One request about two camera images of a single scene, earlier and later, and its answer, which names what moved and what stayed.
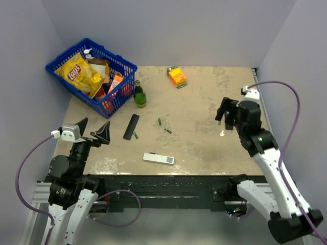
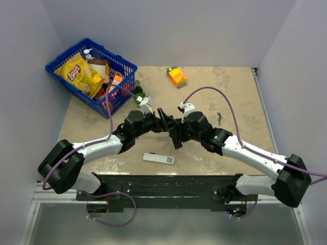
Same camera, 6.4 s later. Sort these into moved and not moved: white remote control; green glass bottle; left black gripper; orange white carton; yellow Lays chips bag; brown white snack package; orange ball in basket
Moved: left black gripper
Not moved: orange ball in basket; yellow Lays chips bag; orange white carton; white remote control; brown white snack package; green glass bottle
